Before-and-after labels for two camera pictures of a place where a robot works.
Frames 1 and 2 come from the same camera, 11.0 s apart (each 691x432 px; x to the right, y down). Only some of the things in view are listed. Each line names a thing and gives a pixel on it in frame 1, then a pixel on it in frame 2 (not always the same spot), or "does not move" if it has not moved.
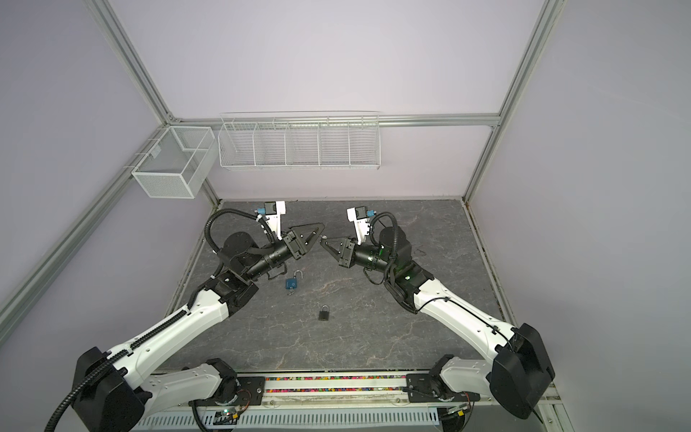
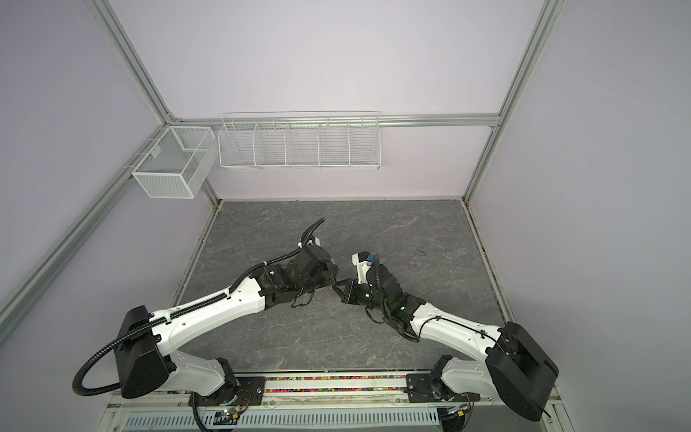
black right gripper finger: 335,246 → 347,288
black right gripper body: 347,262 → 363,295
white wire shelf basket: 300,140 does not move
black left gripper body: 293,245 → 326,279
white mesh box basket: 178,165 does not move
